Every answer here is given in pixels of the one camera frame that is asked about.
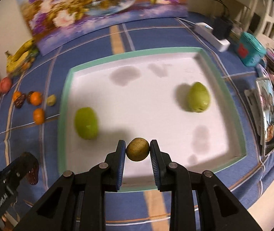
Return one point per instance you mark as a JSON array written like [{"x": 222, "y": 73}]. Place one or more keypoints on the teal toy box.
[{"x": 250, "y": 50}]

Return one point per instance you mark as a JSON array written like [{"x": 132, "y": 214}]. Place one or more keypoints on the smartphone with video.
[{"x": 265, "y": 100}]

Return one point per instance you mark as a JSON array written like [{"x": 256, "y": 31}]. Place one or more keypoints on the red apple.
[{"x": 5, "y": 85}]

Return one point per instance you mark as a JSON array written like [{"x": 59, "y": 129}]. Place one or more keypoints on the white tray green rim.
[{"x": 144, "y": 94}]

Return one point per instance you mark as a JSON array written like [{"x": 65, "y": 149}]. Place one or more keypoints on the large dark wrinkled date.
[{"x": 31, "y": 168}]

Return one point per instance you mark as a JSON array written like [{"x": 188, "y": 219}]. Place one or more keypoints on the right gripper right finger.
[{"x": 199, "y": 201}]

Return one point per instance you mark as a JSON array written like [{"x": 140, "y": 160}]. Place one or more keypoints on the elongated dark brown date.
[{"x": 20, "y": 101}]

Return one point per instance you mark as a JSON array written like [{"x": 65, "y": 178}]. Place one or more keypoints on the white lattice chair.
[{"x": 264, "y": 31}]

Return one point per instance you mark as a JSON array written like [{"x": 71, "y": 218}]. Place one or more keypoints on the orange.
[
  {"x": 36, "y": 98},
  {"x": 39, "y": 116},
  {"x": 16, "y": 94}
]

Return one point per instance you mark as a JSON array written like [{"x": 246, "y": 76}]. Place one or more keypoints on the small brown kiwi fruit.
[{"x": 138, "y": 149}]

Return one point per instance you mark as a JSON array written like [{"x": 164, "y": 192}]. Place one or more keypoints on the flower painting canvas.
[{"x": 53, "y": 23}]

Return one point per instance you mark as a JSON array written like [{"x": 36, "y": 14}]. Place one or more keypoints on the blue plaid tablecloth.
[{"x": 251, "y": 179}]

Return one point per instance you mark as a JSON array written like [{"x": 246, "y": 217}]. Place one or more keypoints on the small tan longan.
[{"x": 51, "y": 100}]

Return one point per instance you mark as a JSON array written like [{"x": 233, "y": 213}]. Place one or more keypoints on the black power adapter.
[{"x": 222, "y": 27}]

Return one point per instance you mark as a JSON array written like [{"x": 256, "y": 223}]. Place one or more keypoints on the white power strip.
[{"x": 205, "y": 31}]

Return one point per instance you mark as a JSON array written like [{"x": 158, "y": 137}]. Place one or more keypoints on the white phone stand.
[{"x": 256, "y": 111}]

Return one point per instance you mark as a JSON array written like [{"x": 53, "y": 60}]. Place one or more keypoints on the yellow banana bunch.
[{"x": 18, "y": 57}]

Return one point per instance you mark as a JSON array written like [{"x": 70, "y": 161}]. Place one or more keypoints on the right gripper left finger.
[{"x": 77, "y": 201}]

